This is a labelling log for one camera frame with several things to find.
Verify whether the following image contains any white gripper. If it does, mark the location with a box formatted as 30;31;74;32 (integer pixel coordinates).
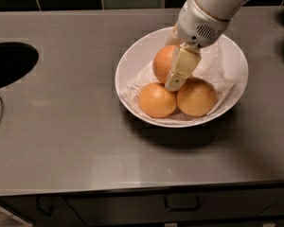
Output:
165;0;229;92

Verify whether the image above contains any orange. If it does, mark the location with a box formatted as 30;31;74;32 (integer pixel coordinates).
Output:
138;82;177;118
177;78;218;117
152;45;178;83

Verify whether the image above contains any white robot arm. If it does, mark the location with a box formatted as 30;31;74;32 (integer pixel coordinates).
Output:
165;0;250;92

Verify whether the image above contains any white ceramic bowl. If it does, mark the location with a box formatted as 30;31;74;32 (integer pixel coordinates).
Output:
115;27;249;128

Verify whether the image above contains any white paper towel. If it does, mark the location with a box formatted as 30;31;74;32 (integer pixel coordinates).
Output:
115;42;239;128

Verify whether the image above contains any black round object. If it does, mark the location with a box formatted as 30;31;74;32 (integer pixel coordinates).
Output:
0;42;39;88

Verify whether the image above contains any dark drawer front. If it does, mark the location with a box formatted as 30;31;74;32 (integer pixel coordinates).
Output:
68;188;284;226

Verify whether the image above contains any black drawer handle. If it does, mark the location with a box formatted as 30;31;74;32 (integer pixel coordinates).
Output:
164;194;201;212

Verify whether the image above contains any black left cabinet handle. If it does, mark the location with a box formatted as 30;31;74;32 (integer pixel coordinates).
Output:
35;196;54;218

